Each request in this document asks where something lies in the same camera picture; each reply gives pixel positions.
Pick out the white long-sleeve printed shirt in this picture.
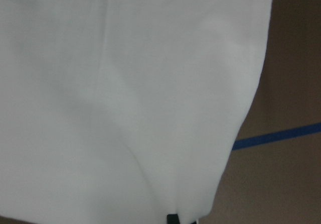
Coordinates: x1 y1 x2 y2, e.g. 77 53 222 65
1 0 272 223

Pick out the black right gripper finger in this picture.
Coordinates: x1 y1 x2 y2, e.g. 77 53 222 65
167 214 179 224

